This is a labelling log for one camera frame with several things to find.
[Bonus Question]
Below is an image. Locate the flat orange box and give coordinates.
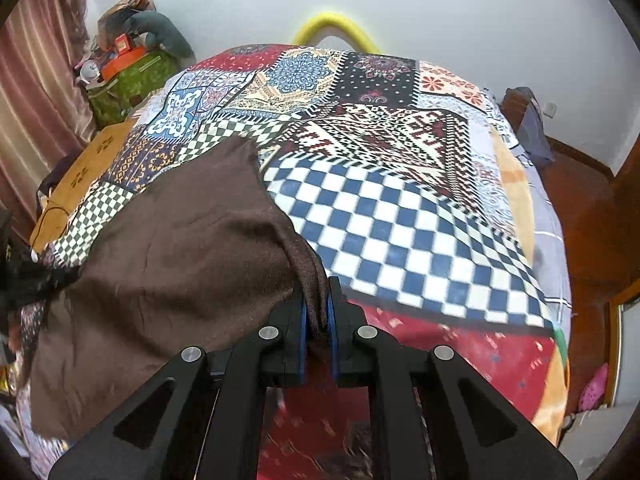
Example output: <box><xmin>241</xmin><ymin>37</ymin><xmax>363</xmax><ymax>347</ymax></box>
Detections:
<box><xmin>100</xmin><ymin>46</ymin><xmax>149</xmax><ymax>81</ymax></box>

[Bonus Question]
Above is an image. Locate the green fabric storage bag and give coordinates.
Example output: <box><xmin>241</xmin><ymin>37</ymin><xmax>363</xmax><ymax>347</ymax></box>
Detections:
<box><xmin>87</xmin><ymin>50</ymin><xmax>177</xmax><ymax>127</ymax></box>

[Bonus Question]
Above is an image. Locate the pale bed sheet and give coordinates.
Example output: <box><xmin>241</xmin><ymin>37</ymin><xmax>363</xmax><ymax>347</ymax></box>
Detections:
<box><xmin>480</xmin><ymin>85</ymin><xmax>574</xmax><ymax>322</ymax></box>

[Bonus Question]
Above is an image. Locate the yellow foam tube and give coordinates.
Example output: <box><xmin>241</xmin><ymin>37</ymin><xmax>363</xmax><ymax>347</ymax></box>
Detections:
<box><xmin>292</xmin><ymin>7</ymin><xmax>382</xmax><ymax>54</ymax></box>

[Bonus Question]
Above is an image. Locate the striped pink curtain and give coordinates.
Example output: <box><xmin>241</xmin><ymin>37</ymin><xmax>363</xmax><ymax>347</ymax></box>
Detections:
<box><xmin>0</xmin><ymin>0</ymin><xmax>99</xmax><ymax>242</ymax></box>

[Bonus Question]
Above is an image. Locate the grey purple backpack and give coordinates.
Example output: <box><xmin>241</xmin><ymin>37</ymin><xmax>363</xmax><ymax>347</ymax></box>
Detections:
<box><xmin>505</xmin><ymin>86</ymin><xmax>556</xmax><ymax>166</ymax></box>

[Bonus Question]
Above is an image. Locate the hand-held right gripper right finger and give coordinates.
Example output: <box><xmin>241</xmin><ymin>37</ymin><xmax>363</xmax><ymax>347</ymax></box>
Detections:
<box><xmin>327</xmin><ymin>276</ymin><xmax>577</xmax><ymax>480</ymax></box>

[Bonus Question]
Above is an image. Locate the dark wooden stool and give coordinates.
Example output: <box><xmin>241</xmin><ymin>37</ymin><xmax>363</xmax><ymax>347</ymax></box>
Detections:
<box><xmin>500</xmin><ymin>88</ymin><xmax>532</xmax><ymax>147</ymax></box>

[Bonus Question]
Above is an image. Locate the patchwork printed blanket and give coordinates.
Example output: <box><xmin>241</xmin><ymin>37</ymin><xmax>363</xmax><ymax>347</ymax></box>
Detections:
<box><xmin>15</xmin><ymin>44</ymin><xmax>572</xmax><ymax>480</ymax></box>

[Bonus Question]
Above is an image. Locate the mustard yellow cushion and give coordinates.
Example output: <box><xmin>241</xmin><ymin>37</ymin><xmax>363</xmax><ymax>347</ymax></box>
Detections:
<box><xmin>29</xmin><ymin>120</ymin><xmax>137</xmax><ymax>254</ymax></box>

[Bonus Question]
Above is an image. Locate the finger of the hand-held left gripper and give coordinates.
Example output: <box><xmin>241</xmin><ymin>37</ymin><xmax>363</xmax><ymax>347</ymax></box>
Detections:
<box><xmin>20</xmin><ymin>247</ymin><xmax>81</xmax><ymax>302</ymax></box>

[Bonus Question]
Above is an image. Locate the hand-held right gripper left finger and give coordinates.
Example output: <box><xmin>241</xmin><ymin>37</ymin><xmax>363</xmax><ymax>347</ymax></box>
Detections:
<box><xmin>47</xmin><ymin>290</ymin><xmax>308</xmax><ymax>480</ymax></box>

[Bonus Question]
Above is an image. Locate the pink slipper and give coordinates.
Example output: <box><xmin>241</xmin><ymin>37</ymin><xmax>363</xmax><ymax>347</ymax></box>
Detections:
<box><xmin>578</xmin><ymin>363</ymin><xmax>610</xmax><ymax>412</ymax></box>

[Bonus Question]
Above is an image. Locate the brown garment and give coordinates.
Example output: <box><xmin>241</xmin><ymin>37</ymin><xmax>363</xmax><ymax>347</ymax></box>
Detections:
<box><xmin>30</xmin><ymin>137</ymin><xmax>332</xmax><ymax>439</ymax></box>

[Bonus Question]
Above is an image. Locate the wooden door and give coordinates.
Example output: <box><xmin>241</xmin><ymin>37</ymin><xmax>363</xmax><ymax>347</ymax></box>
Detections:
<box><xmin>607</xmin><ymin>130</ymin><xmax>640</xmax><ymax>291</ymax></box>

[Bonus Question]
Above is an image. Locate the wooden framed panel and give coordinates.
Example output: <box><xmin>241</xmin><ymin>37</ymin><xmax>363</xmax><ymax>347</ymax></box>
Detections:
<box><xmin>604</xmin><ymin>294</ymin><xmax>640</xmax><ymax>407</ymax></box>

